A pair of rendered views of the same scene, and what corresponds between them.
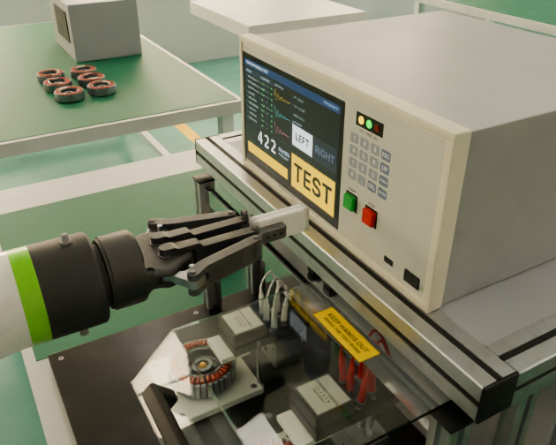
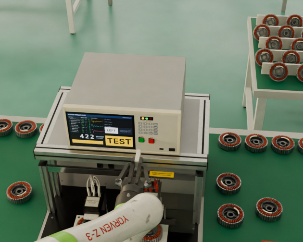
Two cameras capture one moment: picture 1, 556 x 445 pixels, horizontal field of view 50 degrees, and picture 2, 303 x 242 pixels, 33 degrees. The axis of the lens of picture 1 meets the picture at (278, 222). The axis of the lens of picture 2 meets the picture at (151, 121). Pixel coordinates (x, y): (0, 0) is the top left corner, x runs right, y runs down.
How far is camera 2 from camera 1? 1.44 m
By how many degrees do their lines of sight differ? 44
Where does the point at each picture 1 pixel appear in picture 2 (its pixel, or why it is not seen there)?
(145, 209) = not seen: outside the picture
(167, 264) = (141, 185)
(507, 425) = not seen: hidden behind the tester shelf
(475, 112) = (171, 103)
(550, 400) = not seen: hidden behind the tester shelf
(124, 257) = (138, 189)
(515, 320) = (194, 143)
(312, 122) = (117, 124)
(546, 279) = (187, 128)
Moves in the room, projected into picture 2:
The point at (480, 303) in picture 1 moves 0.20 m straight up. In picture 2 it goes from (184, 144) to (185, 104)
